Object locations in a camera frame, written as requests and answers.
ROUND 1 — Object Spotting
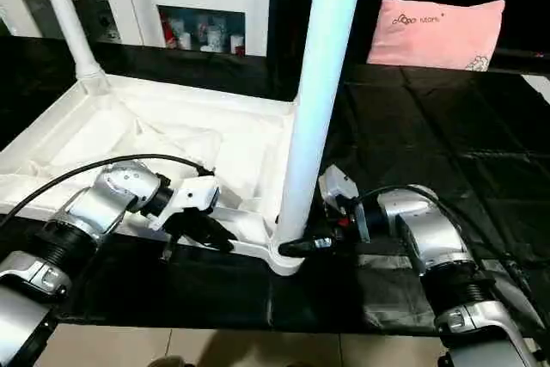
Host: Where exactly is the black left wrist camera cable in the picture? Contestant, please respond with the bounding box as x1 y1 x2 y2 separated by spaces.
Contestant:
0 152 216 229

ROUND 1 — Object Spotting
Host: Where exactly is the white plastic table leg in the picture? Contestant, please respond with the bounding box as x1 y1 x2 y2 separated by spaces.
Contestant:
38 0 108 84
274 0 369 252

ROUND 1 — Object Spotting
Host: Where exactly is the pink pillow with print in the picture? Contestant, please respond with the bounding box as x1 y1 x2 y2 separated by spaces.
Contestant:
365 0 507 71

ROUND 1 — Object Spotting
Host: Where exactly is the dark left robot foot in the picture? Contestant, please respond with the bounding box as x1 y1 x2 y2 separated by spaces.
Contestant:
148 353 190 367

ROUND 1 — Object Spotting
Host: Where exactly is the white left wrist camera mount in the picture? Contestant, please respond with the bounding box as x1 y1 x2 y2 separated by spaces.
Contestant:
144 173 220 231

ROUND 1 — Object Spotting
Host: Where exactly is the red and white carton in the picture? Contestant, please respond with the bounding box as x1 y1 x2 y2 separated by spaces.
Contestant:
161 16 177 49

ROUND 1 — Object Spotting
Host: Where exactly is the white flat board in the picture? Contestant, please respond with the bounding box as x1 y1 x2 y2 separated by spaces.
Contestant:
522 74 550 104

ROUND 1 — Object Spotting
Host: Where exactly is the black work mat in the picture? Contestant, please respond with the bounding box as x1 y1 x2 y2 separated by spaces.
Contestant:
0 35 550 336

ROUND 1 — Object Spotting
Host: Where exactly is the white plastic table top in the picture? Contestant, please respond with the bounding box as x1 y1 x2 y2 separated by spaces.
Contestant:
0 72 310 277

